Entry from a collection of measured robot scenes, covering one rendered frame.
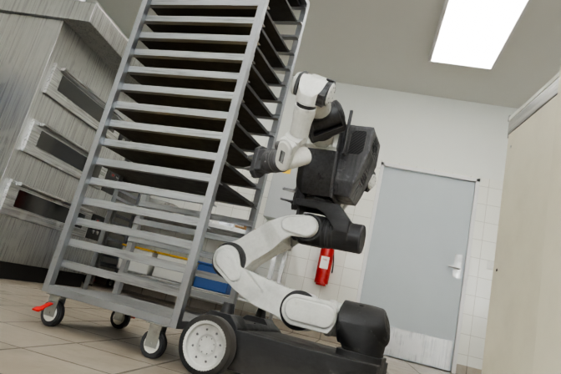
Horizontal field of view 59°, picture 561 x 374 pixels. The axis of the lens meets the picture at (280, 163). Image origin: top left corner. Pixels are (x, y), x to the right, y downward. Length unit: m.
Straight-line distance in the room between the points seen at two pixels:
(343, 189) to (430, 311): 3.88
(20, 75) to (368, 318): 3.01
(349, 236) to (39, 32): 2.91
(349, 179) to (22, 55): 2.80
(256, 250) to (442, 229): 4.00
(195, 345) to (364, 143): 0.96
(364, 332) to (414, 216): 4.02
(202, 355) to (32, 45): 2.84
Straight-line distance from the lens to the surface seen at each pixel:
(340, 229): 1.91
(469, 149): 6.06
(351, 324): 1.85
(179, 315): 1.89
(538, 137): 1.22
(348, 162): 1.94
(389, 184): 5.85
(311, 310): 1.86
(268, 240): 1.99
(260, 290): 1.97
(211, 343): 1.80
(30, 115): 3.85
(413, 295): 5.68
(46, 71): 3.93
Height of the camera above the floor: 0.30
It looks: 15 degrees up
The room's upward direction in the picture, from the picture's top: 14 degrees clockwise
